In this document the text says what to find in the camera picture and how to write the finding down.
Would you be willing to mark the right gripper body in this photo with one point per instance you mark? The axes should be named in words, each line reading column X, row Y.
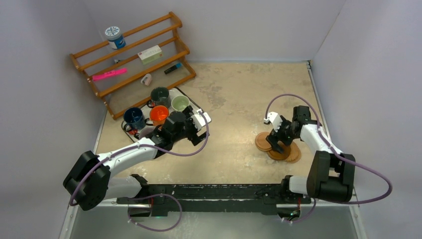
column 283, row 131

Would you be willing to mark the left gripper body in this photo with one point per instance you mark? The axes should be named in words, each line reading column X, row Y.
column 191, row 128

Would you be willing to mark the plain round wooden coaster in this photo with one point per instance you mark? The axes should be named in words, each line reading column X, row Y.
column 261, row 142

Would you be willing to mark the dark grooved wooden coaster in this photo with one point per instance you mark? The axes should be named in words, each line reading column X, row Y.
column 280, row 156

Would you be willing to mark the woven rattan round coaster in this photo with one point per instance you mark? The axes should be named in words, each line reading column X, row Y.
column 295, row 154

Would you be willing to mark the white strawberry metal tray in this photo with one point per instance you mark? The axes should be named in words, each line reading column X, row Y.
column 133, row 133

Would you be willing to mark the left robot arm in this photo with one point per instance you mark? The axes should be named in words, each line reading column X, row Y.
column 90, row 180

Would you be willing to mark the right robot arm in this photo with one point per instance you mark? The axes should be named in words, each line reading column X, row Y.
column 329, row 178

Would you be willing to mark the light green mug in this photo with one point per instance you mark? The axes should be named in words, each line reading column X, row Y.
column 179, row 103

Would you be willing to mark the orange mug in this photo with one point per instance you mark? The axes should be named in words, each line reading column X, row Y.
column 157, row 116

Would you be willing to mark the dark green mug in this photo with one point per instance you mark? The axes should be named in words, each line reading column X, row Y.
column 159, row 96

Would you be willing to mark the lilac purple mug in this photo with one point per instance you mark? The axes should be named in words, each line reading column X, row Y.
column 145, row 133

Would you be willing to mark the black blue marker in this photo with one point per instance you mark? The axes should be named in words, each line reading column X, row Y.
column 173, row 68

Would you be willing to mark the dark blue mug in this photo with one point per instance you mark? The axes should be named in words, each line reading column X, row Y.
column 134, row 117

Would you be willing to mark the small white pink object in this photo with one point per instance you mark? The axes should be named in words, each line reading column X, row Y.
column 147, row 79

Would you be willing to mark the white green small box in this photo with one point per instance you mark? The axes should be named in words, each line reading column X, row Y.
column 149, row 55

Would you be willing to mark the wooden tiered shelf rack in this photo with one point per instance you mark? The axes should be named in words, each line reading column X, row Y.
column 182, row 51

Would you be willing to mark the pink highlighter marker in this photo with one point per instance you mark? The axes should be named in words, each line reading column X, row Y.
column 109, row 74

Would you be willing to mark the blue white lidded jar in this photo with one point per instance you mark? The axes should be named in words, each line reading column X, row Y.
column 115, row 37

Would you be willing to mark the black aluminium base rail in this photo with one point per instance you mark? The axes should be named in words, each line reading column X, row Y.
column 267, row 199

